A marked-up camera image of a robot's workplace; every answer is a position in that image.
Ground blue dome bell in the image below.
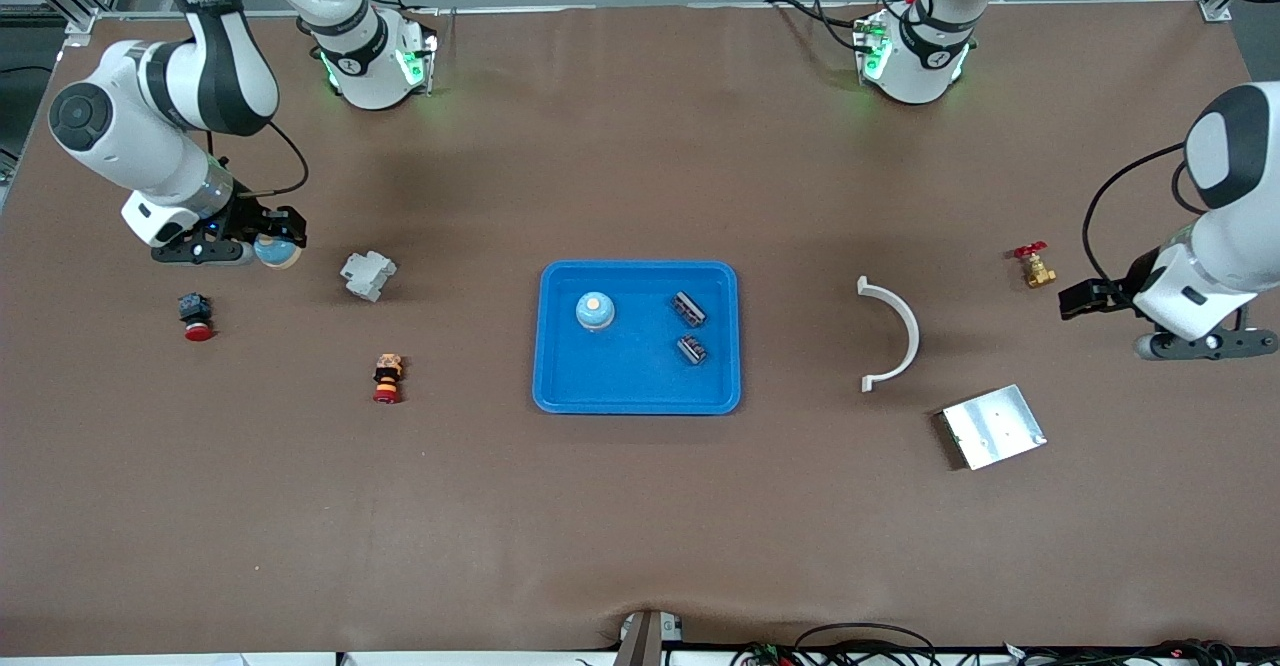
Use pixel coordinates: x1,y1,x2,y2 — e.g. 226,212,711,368
575,291,617,333
253,234,303,271

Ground blue plastic tray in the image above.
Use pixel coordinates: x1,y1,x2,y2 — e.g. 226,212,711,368
532,260,742,416

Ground white circuit breaker module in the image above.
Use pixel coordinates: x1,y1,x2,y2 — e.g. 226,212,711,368
340,250,398,303

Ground red button black base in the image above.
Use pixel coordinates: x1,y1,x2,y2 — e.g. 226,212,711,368
177,292,215,342

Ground silver metal plate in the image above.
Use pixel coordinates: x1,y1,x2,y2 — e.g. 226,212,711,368
940,384,1048,471

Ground red yellow orange push button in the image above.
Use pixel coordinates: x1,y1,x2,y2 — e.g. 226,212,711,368
372,352,406,405

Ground brown table mat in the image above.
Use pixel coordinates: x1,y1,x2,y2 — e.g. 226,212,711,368
0,1,1280,659

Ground metal table clamp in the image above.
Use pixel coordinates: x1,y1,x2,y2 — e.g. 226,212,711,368
615,609,686,666

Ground brass valve red handle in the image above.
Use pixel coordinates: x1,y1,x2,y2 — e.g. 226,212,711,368
1012,241,1058,289

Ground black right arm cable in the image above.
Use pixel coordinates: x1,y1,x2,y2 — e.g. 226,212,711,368
205,121,311,197

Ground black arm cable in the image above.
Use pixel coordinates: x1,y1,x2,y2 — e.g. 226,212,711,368
205,121,311,197
1083,141,1206,292

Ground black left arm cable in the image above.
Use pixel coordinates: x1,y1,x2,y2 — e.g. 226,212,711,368
1083,141,1206,292

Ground white curved plastic bracket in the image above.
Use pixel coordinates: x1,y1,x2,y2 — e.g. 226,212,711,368
856,275,921,393

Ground black cable bundle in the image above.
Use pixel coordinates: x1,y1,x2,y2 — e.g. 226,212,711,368
1015,638,1241,666

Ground black looped cable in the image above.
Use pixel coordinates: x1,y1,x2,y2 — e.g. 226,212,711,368
795,623,938,666

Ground black left base cables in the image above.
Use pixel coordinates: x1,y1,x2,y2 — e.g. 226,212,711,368
765,0,871,55

